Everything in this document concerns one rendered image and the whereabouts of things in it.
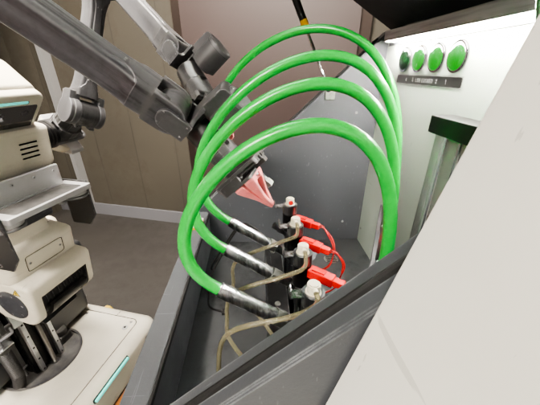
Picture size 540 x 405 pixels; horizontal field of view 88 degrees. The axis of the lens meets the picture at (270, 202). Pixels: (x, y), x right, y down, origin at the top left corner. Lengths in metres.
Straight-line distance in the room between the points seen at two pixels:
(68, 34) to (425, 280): 0.49
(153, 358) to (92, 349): 1.02
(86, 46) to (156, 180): 2.35
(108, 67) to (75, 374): 1.23
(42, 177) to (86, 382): 0.80
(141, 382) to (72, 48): 0.48
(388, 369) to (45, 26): 0.53
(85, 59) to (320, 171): 0.63
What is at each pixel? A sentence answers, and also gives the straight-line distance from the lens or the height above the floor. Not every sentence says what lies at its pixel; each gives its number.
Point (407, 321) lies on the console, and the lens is 0.19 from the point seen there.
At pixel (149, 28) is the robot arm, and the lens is 0.86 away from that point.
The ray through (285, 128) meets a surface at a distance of 0.25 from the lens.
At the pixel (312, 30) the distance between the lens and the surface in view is 0.56.
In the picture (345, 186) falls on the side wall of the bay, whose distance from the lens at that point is 0.91.
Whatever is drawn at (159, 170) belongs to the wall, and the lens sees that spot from 2.75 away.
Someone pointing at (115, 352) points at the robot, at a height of 0.28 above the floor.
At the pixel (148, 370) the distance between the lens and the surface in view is 0.53.
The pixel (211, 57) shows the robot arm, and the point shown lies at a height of 1.38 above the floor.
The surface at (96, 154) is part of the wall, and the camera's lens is 3.12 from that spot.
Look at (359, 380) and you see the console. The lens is 0.24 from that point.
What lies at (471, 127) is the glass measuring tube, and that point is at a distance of 0.50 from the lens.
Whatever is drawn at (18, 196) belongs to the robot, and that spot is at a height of 1.05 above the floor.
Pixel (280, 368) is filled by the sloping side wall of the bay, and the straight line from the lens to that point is 0.26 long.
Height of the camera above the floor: 1.36
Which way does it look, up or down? 26 degrees down
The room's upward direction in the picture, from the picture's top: straight up
